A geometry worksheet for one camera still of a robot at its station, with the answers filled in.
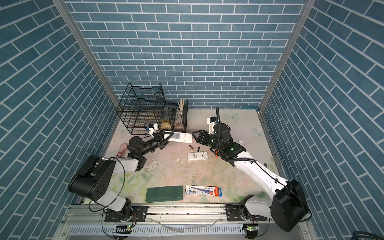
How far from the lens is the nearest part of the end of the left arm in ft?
2.23

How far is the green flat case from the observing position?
0.79 meters

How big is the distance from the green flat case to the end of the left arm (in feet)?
0.74
